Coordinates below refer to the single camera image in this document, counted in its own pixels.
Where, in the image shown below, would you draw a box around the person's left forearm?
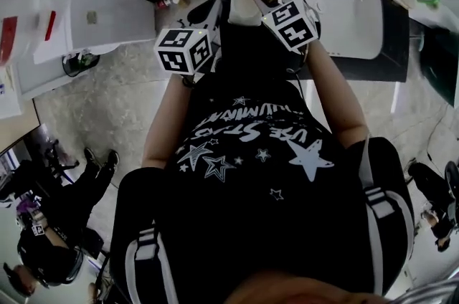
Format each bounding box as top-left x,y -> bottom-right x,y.
141,72 -> 197,169

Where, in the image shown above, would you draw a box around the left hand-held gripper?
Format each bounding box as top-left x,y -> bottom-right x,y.
153,0 -> 223,82

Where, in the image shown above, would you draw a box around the dark green bin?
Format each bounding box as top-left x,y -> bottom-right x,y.
419,22 -> 459,108

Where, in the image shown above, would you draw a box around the black star print shirt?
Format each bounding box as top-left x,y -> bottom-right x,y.
109,78 -> 417,304

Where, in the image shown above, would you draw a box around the black vanity counter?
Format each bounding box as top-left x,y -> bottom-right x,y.
213,0 -> 412,83

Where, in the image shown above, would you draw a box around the beige soap holder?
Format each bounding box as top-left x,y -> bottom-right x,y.
228,0 -> 266,27

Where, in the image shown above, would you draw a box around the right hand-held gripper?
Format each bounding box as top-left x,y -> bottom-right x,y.
250,0 -> 322,53

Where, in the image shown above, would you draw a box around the white appliance housing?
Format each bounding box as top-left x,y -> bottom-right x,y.
16,0 -> 157,101

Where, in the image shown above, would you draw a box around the black waste bin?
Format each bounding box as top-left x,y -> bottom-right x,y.
62,50 -> 100,78

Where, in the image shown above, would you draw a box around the white sink basin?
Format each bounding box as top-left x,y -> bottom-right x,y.
278,0 -> 387,60

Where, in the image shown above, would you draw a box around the person's right forearm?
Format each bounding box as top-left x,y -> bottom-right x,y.
306,40 -> 370,151

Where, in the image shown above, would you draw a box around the person's black trousers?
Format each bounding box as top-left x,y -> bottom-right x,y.
214,24 -> 306,92

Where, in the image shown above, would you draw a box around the white backpack strap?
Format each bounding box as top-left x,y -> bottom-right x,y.
360,133 -> 415,296
123,227 -> 180,304

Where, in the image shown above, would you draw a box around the person's chin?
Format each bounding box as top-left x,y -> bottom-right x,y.
224,268 -> 392,304

